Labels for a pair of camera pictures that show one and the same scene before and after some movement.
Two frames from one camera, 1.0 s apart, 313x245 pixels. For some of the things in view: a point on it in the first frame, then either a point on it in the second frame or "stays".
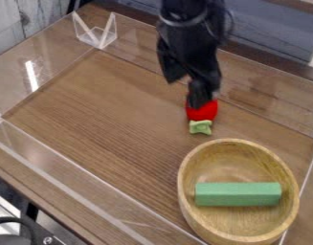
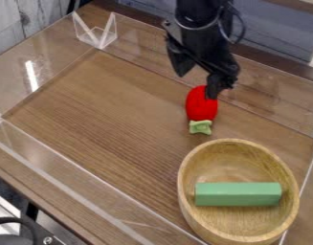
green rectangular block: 239,193 stays
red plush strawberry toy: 202,117 stays
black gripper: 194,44 -> 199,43
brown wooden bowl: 236,160 stays
